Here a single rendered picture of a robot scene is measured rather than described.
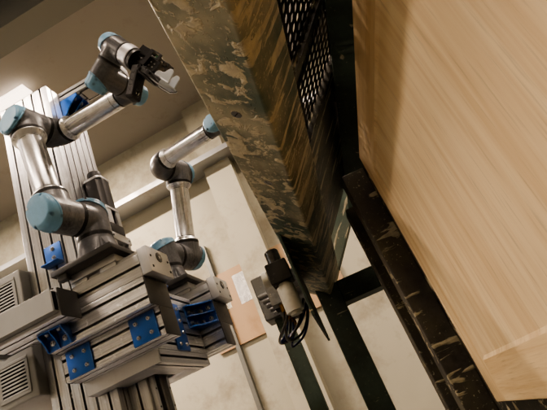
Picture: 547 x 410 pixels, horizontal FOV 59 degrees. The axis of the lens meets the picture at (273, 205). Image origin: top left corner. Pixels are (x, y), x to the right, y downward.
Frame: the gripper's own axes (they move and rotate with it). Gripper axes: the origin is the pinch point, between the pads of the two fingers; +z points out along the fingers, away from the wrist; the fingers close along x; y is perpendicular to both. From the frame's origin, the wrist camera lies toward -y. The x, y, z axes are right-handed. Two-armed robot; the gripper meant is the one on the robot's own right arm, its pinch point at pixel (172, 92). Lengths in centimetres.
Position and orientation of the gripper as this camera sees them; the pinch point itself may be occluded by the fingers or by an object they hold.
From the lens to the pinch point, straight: 150.9
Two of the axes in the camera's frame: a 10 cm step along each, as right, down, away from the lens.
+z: 7.3, 5.2, -4.4
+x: 3.1, 3.2, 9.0
